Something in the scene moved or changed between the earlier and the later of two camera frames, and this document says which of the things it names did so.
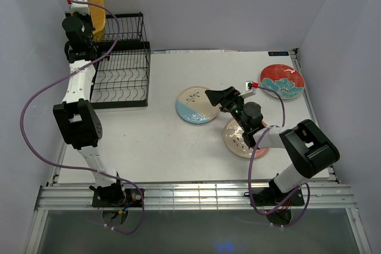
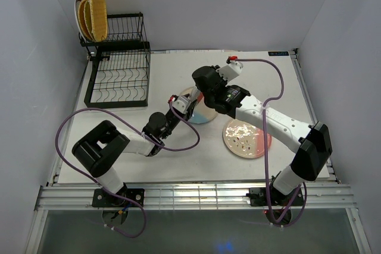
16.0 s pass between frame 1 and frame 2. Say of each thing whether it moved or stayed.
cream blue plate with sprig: stayed
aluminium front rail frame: stayed
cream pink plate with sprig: stayed
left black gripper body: moved
